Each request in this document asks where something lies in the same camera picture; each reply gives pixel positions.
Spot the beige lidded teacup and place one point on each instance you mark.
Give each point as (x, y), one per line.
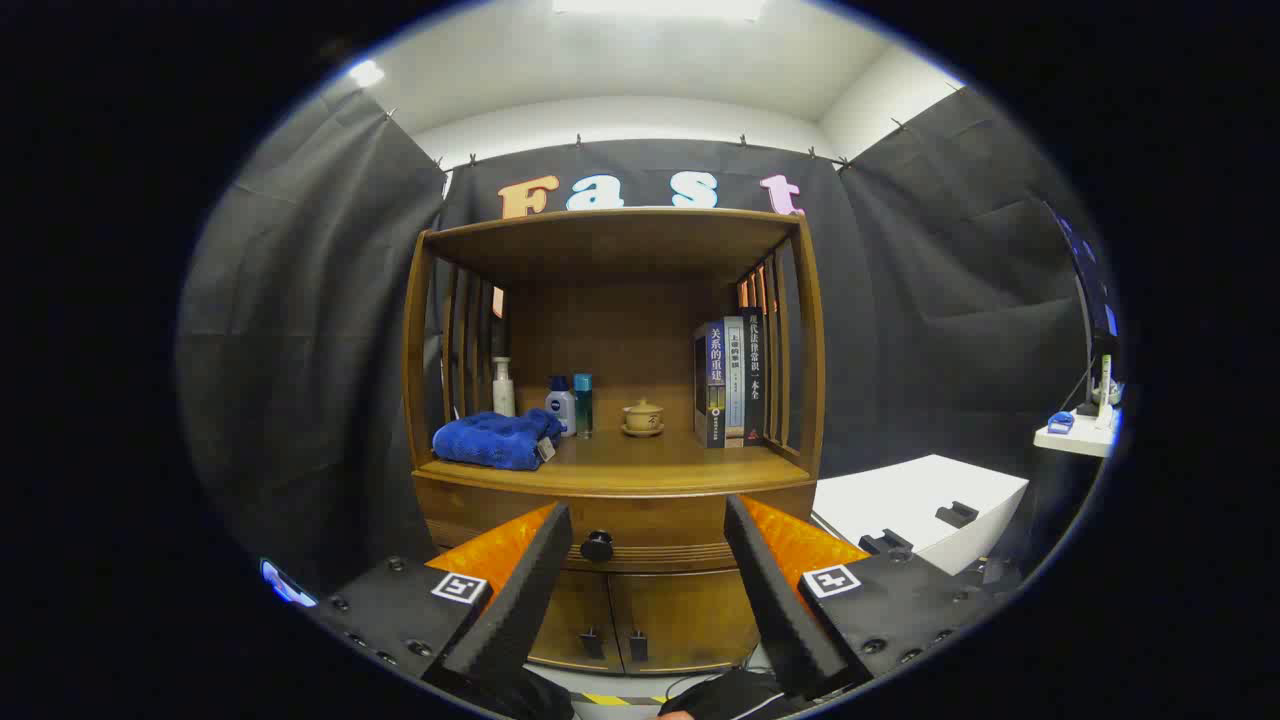
(643, 416)

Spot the teal clear bottle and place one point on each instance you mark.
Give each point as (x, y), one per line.
(583, 405)

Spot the dark blue spine book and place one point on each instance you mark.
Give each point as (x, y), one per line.
(714, 390)

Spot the white bottle blue cap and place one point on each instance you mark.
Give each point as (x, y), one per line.
(561, 410)

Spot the dark cloth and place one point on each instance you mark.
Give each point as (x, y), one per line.
(730, 695)

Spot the wooden cabinet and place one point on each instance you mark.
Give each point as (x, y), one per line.
(620, 250)

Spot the black spine book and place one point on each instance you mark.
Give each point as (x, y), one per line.
(754, 380)

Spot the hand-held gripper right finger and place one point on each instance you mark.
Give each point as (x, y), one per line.
(775, 600)

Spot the small blue object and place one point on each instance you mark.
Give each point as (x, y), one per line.
(1060, 422)

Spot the white side shelf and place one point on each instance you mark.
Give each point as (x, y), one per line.
(1075, 440)

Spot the wooden drawer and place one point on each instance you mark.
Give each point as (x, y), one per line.
(660, 518)

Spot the light blue spine book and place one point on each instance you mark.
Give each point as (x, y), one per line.
(734, 380)

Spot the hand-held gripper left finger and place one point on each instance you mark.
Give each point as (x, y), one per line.
(520, 600)

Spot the ceiling light panel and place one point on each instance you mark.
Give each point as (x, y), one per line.
(660, 6)

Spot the black drawer knob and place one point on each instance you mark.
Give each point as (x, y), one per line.
(597, 546)

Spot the blue towel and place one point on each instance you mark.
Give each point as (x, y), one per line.
(490, 440)

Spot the wooden countertop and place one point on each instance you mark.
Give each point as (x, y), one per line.
(650, 462)

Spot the white pump bottle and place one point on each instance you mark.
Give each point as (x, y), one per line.
(503, 395)

